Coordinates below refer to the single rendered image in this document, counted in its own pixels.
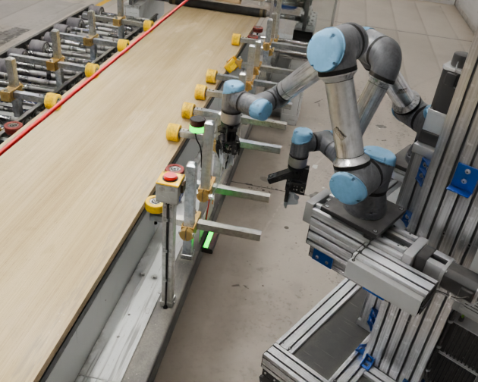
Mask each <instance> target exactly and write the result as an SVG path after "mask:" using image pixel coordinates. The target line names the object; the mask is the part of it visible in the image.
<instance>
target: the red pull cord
mask: <svg viewBox="0 0 478 382"><path fill-rule="evenodd" d="M188 1H189V0H184V1H183V2H182V3H180V4H179V6H177V7H176V8H175V9H174V10H172V11H171V12H170V13H168V14H167V15H166V16H164V17H163V18H162V19H161V20H160V21H159V22H157V23H156V24H155V25H154V26H152V27H151V28H150V29H148V30H147V31H146V32H145V33H144V34H143V35H141V36H140V37H139V38H137V39H136V40H135V41H134V42H132V43H131V44H130V45H129V46H128V47H127V48H125V49H124V50H123V51H121V52H120V53H119V54H117V55H116V56H115V57H114V58H113V59H112V60H110V61H109V62H108V63H107V64H105V65H104V66H103V67H101V68H100V69H99V70H97V72H95V73H94V74H93V75H92V76H91V77H89V78H88V79H87V80H85V81H84V82H83V83H81V84H80V85H79V86H78V87H77V88H76V89H74V90H73V91H72V92H70V93H69V94H68V95H67V96H65V97H64V98H63V99H62V100H61V101H60V102H58V103H57V104H56V105H54V106H53V107H52V108H50V109H49V110H48V111H47V112H46V113H45V114H43V115H42V116H41V117H39V118H38V119H37V120H36V121H34V122H33V123H32V124H31V125H30V126H28V127H27V128H26V129H25V130H23V131H22V132H21V133H19V134H18V135H17V136H16V137H15V138H13V139H12V140H11V141H10V142H8V143H7V144H6V145H5V146H3V147H2V148H1V149H0V156H1V155H3V154H4V153H5V152H6V151H8V150H9V149H10V148H11V147H12V146H13V145H14V144H16V143H17V142H18V141H19V140H21V139H22V138H23V137H24V136H26V135H27V134H28V133H29V132H30V131H31V130H32V129H34V128H35V127H36V126H38V125H39V124H40V123H41V122H43V121H44V120H45V119H46V118H47V117H48V116H49V115H50V114H52V113H53V112H54V111H56V110H57V109H58V108H60V107H61V106H62V105H63V104H64V103H65V102H66V101H67V100H69V99H70V98H71V97H72V96H74V95H75V94H76V93H77V92H79V91H80V90H81V89H82V88H84V87H85V86H86V85H87V84H88V83H89V82H91V81H92V80H93V79H94V78H96V77H97V76H98V75H100V74H101V73H102V72H103V71H104V70H105V69H106V68H107V67H109V66H110V65H111V64H113V63H114V62H115V61H116V60H118V59H119V58H120V57H121V56H122V55H123V54H124V53H126V52H127V51H128V50H129V49H131V48H132V47H133V46H134V45H136V44H137V43H138V42H139V41H140V40H141V39H143V38H144V37H145V36H146V35H148V34H149V33H150V32H151V31H153V30H154V29H155V28H156V27H157V26H158V25H160V24H161V23H162V22H163V21H164V20H166V19H167V18H168V17H170V16H171V15H172V14H173V13H175V12H176V10H178V9H179V8H180V7H181V6H182V5H184V4H185V3H186V2H188Z"/></svg>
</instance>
